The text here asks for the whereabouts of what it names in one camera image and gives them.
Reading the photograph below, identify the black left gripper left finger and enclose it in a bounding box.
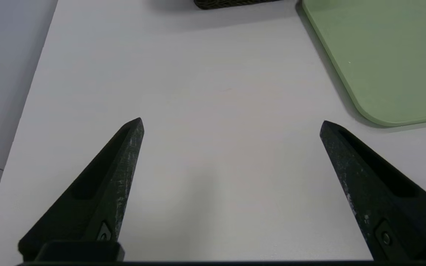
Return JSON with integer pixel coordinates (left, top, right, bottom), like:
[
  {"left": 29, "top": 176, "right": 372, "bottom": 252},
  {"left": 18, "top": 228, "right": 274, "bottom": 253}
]
[{"left": 18, "top": 117, "right": 145, "bottom": 261}]

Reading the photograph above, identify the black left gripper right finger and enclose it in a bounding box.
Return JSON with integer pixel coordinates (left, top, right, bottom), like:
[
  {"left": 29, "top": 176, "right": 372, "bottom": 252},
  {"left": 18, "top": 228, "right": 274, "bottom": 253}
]
[{"left": 319, "top": 120, "right": 426, "bottom": 262}]

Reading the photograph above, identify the light green plastic tray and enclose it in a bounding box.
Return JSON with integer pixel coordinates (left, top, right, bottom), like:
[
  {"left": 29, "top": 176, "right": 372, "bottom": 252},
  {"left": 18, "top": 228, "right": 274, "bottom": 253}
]
[{"left": 302, "top": 0, "right": 426, "bottom": 127}]

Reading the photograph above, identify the dark brown wicker basket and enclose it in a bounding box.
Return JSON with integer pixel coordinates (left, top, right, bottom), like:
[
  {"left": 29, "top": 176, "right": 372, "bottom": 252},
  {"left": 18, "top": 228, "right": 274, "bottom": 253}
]
[{"left": 193, "top": 0, "right": 284, "bottom": 10}]

